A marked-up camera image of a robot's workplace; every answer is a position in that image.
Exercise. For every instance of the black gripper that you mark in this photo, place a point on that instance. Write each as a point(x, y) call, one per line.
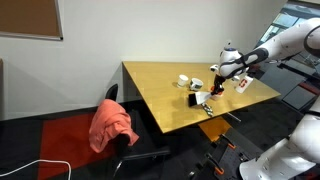
point(218, 85)

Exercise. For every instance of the white brush with black handle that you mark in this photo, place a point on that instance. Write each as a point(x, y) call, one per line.
point(198, 98)

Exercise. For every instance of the pile of candies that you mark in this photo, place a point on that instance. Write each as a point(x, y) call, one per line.
point(207, 109)

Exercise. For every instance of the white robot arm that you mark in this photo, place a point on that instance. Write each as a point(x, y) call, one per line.
point(302, 37)

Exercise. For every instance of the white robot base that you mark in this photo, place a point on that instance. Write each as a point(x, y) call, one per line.
point(291, 156)

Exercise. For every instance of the red lid plastic container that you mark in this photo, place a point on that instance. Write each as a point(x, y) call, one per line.
point(216, 96)

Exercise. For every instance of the white green ceramic mug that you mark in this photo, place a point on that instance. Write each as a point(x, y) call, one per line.
point(195, 84)

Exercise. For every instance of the white bottle with red logo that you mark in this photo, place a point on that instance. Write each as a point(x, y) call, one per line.
point(243, 84)

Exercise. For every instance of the white paper cup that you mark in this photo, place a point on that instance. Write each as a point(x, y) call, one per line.
point(182, 80)

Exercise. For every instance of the black orange clamp tool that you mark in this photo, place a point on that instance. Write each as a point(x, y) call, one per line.
point(223, 162)

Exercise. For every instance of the black office chair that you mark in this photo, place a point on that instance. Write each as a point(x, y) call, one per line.
point(140, 152)

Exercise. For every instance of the salmon pink cloth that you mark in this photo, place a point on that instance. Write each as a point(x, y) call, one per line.
point(109, 121)

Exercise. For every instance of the cork bulletin board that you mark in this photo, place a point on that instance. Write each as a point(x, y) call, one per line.
point(37, 19)

